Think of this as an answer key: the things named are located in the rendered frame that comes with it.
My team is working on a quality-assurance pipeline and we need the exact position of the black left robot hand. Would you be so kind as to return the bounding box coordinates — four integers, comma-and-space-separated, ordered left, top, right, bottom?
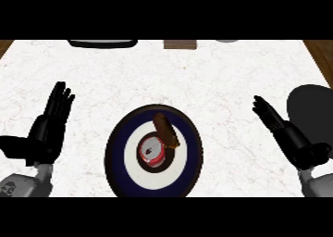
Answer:
0, 81, 76, 168

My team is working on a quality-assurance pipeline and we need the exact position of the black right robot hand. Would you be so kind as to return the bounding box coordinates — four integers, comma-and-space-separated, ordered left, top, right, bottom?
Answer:
250, 94, 333, 171

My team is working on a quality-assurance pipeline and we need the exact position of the dark grey pan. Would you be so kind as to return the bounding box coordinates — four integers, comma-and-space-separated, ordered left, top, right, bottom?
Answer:
286, 83, 333, 163

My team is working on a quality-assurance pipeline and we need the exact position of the brown sweet potato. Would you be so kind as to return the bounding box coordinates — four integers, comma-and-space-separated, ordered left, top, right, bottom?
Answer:
152, 112, 181, 150

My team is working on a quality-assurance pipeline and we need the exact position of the blue and white plate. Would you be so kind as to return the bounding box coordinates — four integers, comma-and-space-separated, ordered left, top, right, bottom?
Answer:
103, 104, 205, 198

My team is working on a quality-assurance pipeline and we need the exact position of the red can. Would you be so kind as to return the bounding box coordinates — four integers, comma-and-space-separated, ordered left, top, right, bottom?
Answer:
137, 136, 166, 168

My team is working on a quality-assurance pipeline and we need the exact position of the black flat appliance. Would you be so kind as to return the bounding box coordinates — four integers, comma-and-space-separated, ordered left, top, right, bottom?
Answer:
66, 39, 138, 49

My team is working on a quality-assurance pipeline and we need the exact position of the brown wooden block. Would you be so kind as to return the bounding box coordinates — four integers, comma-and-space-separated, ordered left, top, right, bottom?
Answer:
162, 39, 197, 50

